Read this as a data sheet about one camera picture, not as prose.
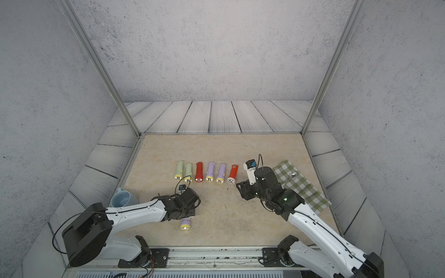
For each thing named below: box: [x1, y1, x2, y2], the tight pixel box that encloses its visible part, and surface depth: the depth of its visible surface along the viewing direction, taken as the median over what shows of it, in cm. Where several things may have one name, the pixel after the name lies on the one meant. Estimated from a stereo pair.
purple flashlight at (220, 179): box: [215, 163, 226, 185], surface depth 98 cm
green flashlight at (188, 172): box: [184, 162, 193, 184], surface depth 101 cm
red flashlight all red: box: [194, 161, 204, 183], surface depth 101 cm
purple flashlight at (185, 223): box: [180, 217, 191, 231], surface depth 82 cm
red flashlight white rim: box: [226, 164, 239, 185], surface depth 100 cm
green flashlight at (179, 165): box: [174, 159, 184, 181], surface depth 101 cm
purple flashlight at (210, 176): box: [205, 161, 216, 183], surface depth 100 cm
